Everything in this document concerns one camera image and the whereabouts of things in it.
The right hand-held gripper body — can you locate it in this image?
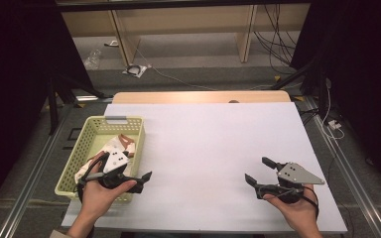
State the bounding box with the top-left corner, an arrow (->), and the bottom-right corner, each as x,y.
259,162 -> 325,204

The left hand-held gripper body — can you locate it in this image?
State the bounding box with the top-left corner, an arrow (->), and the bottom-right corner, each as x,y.
84,150 -> 137,190

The cream baby bodysuit brown trim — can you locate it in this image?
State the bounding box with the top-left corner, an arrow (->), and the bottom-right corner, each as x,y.
73,133 -> 137,184

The pale green perforated plastic basket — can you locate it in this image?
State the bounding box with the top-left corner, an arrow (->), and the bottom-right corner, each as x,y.
54,115 -> 146,203

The person's right hand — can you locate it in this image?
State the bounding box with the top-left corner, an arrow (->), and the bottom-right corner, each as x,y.
263,183 -> 319,231

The person's left hand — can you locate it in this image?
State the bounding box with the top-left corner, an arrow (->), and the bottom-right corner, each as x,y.
78,151 -> 138,215

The white power adapter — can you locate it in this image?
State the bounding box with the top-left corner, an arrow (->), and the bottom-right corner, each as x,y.
326,119 -> 342,131

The black metal stand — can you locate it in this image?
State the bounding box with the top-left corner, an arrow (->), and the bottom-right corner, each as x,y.
46,72 -> 113,136
270,58 -> 332,117

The clear plastic bag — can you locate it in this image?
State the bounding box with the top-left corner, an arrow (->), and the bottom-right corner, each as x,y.
82,49 -> 102,70

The black curtain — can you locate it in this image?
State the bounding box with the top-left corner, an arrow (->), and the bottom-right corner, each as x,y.
0,0 -> 95,222
291,0 -> 381,194

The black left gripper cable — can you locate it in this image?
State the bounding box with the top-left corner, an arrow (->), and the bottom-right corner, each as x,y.
76,153 -> 110,204

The aluminium floor rail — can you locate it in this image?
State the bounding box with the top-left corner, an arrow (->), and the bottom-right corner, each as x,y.
0,105 -> 67,238
306,97 -> 381,238

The white adapter cable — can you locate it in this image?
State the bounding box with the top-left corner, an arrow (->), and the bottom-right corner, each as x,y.
320,78 -> 345,140

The packet with coiled black cable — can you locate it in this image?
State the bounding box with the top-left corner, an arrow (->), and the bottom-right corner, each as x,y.
122,62 -> 148,78

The bundle of black cables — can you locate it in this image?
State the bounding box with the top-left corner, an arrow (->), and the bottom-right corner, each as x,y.
252,3 -> 299,75

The light wooden desk frame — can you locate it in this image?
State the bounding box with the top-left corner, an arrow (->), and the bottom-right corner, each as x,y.
61,3 -> 312,67

